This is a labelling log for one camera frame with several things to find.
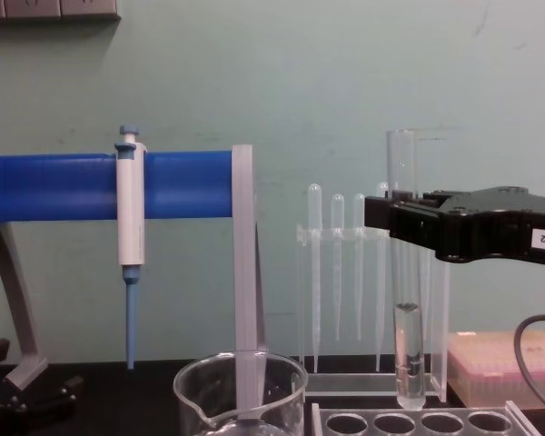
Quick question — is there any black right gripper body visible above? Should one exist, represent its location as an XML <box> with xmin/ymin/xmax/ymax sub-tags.
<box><xmin>434</xmin><ymin>185</ymin><xmax>545</xmax><ymax>265</ymax></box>

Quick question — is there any clear glass test tube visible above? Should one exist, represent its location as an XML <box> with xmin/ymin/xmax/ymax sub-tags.
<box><xmin>386</xmin><ymin>129</ymin><xmax>426</xmax><ymax>409</ymax></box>

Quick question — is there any clear plastic dropper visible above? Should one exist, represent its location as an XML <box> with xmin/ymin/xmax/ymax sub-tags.
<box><xmin>418</xmin><ymin>244</ymin><xmax>433</xmax><ymax>326</ymax></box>

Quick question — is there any pink pipette tip box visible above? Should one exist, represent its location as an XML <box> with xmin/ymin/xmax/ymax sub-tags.
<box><xmin>446</xmin><ymin>331</ymin><xmax>545</xmax><ymax>410</ymax></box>

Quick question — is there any clear acrylic dropper rack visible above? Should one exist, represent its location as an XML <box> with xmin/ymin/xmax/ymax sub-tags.
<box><xmin>295</xmin><ymin>130</ymin><xmax>451</xmax><ymax>404</ymax></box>

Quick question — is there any blue and grey pipette stand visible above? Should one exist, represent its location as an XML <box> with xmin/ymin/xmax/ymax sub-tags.
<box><xmin>0</xmin><ymin>144</ymin><xmax>270</xmax><ymax>406</ymax></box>

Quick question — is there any white and blue micropipette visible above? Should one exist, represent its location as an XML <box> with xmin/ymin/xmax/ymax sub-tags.
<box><xmin>114</xmin><ymin>124</ymin><xmax>149</xmax><ymax>372</ymax></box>

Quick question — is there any clear glass beaker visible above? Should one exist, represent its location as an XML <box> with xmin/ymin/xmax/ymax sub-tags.
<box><xmin>172</xmin><ymin>348</ymin><xmax>311</xmax><ymax>436</ymax></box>

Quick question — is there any clear test tube rack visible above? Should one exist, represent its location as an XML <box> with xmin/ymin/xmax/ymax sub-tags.
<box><xmin>311</xmin><ymin>399</ymin><xmax>535</xmax><ymax>436</ymax></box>

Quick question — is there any dark grey cable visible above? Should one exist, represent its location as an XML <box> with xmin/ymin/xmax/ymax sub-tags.
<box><xmin>514</xmin><ymin>312</ymin><xmax>545</xmax><ymax>436</ymax></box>

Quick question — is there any grey wall socket strip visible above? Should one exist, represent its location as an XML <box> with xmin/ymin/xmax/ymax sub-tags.
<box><xmin>0</xmin><ymin>0</ymin><xmax>122</xmax><ymax>25</ymax></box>

